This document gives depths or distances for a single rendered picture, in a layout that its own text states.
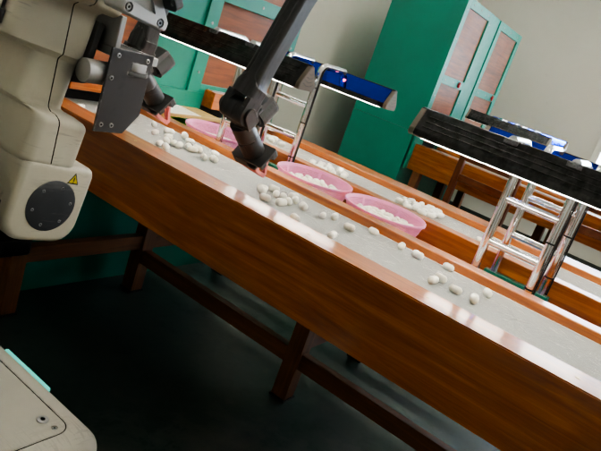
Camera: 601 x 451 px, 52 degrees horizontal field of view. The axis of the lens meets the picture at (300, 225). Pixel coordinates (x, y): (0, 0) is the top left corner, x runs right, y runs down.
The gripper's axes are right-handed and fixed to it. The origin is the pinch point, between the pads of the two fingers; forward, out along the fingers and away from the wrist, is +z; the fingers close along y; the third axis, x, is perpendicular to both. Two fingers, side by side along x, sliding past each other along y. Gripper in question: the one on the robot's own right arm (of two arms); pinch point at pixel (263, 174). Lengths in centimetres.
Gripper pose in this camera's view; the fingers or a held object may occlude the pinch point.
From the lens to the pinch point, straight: 163.1
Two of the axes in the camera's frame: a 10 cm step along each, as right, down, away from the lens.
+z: 2.1, 5.5, 8.0
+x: -5.9, 7.3, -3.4
